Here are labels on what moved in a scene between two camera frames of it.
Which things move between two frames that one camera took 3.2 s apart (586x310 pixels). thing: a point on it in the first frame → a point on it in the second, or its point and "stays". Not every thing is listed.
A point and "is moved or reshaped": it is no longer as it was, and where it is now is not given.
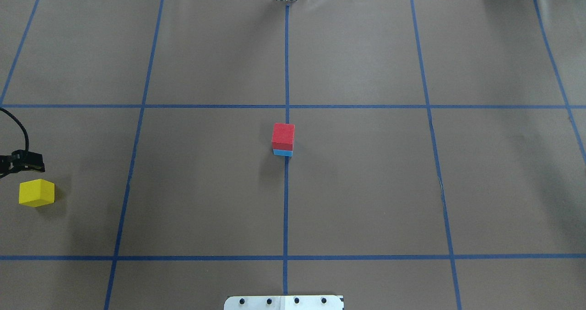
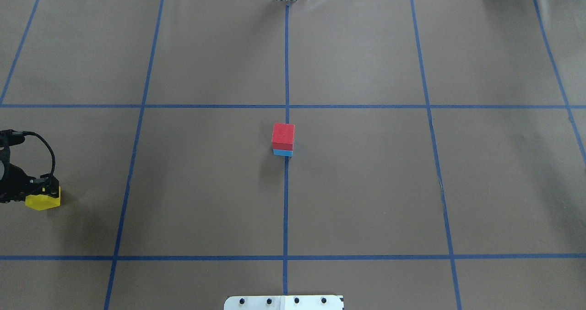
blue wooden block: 282,152 stays
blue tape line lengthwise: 286,158 stays
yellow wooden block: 36,193 is moved or reshaped
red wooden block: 283,136 stays
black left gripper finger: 21,160 → 15,183
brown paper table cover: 439,161 stays
